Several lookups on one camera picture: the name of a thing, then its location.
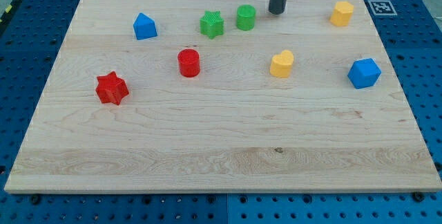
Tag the green star block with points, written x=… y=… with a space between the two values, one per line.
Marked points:
x=212 y=24

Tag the yellow hexagon block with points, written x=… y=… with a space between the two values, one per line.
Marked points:
x=342 y=13

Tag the blue cube block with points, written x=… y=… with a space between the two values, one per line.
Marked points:
x=364 y=73

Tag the red cylinder block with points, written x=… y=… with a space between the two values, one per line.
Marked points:
x=189 y=62

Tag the yellow heart block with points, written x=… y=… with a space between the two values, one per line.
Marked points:
x=281 y=64

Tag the light wooden board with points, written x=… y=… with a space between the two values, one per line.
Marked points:
x=233 y=128

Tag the blue house-shaped block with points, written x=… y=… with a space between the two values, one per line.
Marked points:
x=144 y=27

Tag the green cylinder block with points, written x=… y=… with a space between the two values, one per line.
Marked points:
x=246 y=16

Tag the red star block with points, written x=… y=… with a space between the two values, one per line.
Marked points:
x=111 y=88

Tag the black yellow hazard tape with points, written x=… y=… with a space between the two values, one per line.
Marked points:
x=10 y=11

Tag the white fiducial marker tag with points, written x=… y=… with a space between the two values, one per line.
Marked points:
x=382 y=8

